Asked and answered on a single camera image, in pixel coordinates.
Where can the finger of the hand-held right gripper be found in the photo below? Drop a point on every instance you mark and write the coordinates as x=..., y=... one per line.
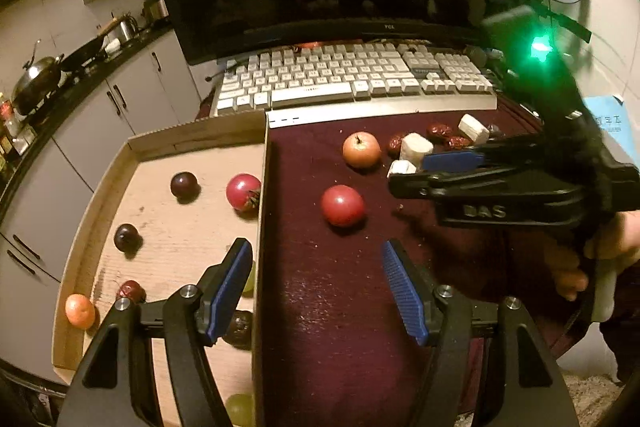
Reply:
x=450, y=161
x=450, y=187

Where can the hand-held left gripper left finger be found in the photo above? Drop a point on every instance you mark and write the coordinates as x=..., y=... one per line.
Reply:
x=227, y=292

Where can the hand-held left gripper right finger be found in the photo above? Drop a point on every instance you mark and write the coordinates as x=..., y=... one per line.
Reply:
x=405, y=294

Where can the white sugarcane chunk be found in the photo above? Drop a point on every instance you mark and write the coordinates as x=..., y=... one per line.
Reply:
x=473, y=128
x=415, y=147
x=401, y=168

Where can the red tomato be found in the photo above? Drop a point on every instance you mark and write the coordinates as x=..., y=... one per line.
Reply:
x=342, y=205
x=242, y=192

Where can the wooden tray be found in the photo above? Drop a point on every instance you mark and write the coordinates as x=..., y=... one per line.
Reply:
x=165, y=147

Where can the person's right hand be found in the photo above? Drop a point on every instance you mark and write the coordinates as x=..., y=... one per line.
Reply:
x=570, y=277

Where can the red jujube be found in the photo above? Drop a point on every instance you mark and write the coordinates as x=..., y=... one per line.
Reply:
x=440, y=131
x=397, y=144
x=459, y=142
x=131, y=292

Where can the green grape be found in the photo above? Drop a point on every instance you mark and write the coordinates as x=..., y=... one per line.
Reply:
x=240, y=409
x=249, y=282

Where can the dark brown passion fruit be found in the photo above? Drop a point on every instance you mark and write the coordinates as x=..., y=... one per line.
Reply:
x=241, y=329

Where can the blue paper sheet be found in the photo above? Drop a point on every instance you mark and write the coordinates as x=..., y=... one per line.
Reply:
x=607, y=122

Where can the dark red table mat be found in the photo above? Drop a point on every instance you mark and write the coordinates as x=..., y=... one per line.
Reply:
x=325, y=287

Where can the dark plum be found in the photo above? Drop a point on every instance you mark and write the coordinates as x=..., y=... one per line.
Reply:
x=126, y=237
x=184, y=185

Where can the small orange tangerine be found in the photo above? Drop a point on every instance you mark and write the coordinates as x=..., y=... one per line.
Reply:
x=80, y=311

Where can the white keyboard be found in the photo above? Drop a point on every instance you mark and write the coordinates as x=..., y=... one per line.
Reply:
x=310, y=96

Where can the grey kitchen counter cabinet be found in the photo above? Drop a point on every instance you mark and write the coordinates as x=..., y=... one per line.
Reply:
x=90, y=132

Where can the group of condiment bottles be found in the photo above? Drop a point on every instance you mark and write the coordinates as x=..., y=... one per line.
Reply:
x=12, y=127

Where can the black frying pan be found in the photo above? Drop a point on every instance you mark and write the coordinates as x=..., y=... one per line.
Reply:
x=82, y=52

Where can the steel kettle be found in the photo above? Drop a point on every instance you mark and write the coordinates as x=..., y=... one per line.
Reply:
x=127, y=28

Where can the steel wok with lid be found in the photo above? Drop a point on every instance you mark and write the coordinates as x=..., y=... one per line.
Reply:
x=35, y=82

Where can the steel cooking pot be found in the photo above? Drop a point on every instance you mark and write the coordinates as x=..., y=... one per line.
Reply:
x=156, y=7

